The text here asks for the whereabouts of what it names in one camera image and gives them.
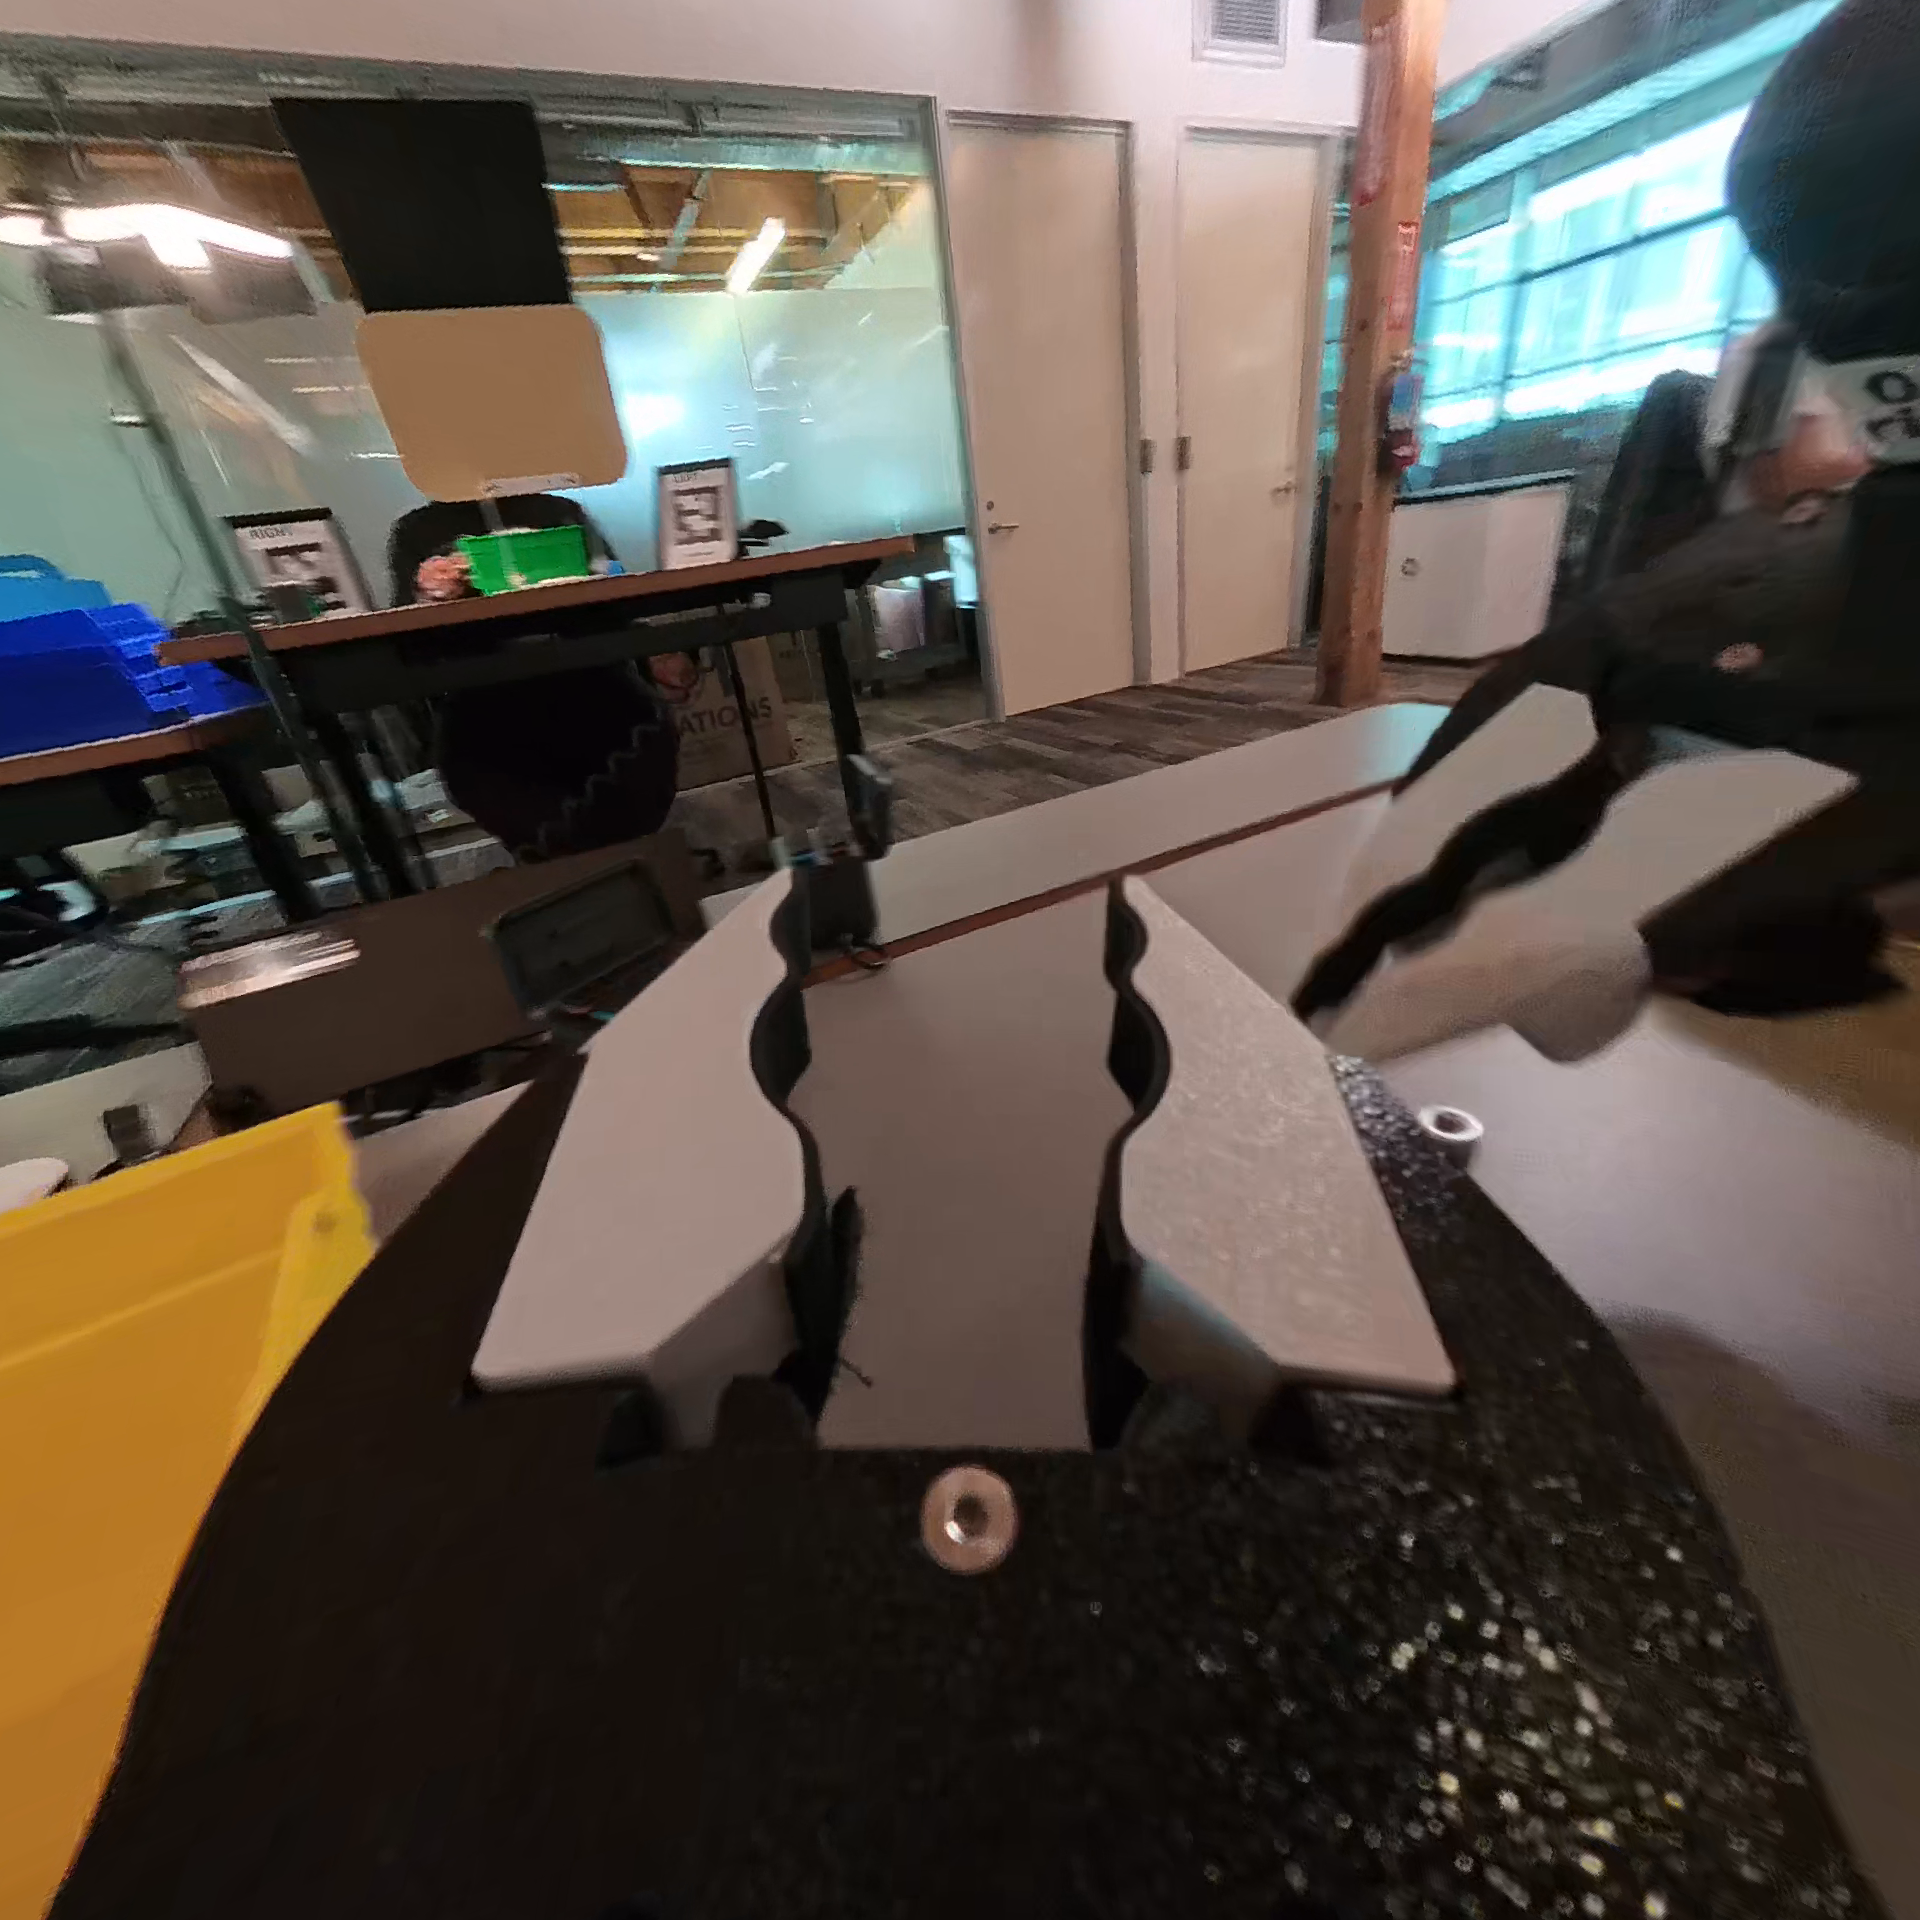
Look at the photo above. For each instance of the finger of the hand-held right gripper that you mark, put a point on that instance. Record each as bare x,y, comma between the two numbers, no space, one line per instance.
1500,975
1478,780

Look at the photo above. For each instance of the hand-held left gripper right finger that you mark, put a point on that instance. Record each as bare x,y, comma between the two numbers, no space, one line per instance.
1277,1201

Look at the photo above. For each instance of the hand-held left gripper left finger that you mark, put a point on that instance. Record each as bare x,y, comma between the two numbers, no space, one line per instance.
646,1201

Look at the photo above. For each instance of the silver hex nut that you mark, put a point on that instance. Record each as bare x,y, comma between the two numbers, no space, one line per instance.
1450,1126

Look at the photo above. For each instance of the yellow plastic bin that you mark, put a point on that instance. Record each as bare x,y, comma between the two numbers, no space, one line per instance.
135,1424

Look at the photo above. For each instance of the grey equipment case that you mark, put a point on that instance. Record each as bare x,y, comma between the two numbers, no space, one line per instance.
375,975

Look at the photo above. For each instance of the red fire extinguisher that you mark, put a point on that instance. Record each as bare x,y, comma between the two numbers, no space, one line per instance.
1403,428

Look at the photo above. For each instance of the white door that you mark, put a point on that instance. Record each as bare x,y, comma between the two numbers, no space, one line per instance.
1043,421
1254,406

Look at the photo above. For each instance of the cardboard box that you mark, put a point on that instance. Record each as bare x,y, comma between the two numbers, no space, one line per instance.
735,721

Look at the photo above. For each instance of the wooden-edged office table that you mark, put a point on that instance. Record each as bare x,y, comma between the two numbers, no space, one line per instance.
599,593
90,757

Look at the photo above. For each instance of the green plastic bin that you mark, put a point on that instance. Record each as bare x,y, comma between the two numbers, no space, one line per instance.
524,559

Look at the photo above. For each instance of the printed marker sign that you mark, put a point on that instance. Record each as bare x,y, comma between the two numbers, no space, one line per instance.
301,562
699,512

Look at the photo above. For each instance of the stack of blue bins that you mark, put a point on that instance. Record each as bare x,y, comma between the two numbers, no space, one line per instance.
90,662

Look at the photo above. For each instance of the black hanging panel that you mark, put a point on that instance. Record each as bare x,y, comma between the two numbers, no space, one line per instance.
429,202

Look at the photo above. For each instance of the wooden post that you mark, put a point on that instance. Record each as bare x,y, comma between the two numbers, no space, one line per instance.
1373,375

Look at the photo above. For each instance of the wall air vent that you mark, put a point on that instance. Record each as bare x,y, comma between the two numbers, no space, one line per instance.
1243,28

